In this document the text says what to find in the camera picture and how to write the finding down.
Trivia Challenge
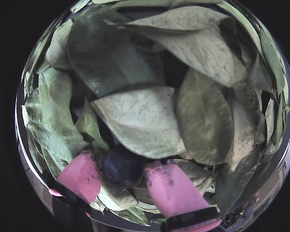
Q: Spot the dark blueberry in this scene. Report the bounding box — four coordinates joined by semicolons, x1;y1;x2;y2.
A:
101;151;145;188

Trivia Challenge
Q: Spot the gripper finger with pink tip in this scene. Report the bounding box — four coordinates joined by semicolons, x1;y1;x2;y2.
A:
144;160;223;232
48;152;102;218

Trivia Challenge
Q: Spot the green leaves pile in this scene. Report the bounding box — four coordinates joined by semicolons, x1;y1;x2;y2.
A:
14;0;290;232

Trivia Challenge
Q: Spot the green leaf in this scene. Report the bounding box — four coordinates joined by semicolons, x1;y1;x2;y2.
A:
226;96;257;170
96;183;139;212
21;67;89;170
176;69;235;166
90;86;187;160
103;6;236;34
135;26;247;88
215;147;264;216
67;12;166;97

